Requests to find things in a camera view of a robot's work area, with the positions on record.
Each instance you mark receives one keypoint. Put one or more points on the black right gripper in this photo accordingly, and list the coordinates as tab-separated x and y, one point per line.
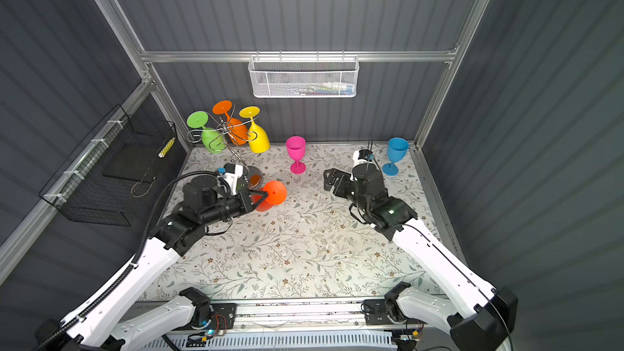
344	177

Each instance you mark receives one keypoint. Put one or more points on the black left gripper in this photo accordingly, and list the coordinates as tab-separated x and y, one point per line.
244	197

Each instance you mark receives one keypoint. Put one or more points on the red wine glass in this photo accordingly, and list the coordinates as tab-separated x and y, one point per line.
277	195

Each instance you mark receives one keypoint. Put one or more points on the pink wine glass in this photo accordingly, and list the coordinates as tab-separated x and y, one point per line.
296	150

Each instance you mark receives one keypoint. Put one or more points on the yellow wine glass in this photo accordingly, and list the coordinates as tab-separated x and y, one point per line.
257	136

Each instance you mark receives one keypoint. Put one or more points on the orange wine glass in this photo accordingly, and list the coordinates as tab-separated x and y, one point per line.
236	130

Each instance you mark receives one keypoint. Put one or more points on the blue wine glass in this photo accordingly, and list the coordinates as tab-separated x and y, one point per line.
397	150

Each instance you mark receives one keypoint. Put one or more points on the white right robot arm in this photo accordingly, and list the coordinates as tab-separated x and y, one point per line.
475	314

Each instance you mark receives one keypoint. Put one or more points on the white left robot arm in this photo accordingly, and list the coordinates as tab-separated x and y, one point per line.
97	324

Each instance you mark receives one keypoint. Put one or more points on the chrome wine glass rack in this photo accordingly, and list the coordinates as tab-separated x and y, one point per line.
253	175

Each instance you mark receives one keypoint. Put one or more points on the green wine glass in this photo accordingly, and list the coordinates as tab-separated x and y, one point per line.
199	132

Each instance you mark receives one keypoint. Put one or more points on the white vented panel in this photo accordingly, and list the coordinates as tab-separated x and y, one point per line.
316	340

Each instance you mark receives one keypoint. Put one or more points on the white wire mesh basket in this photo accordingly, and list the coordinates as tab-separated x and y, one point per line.
302	77

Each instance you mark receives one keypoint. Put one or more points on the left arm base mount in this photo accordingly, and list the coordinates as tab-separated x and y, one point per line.
208	314

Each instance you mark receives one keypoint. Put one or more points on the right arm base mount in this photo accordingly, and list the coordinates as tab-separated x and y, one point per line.
376	314

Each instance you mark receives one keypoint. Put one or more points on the black wire basket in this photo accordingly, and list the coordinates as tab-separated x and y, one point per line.
116	178

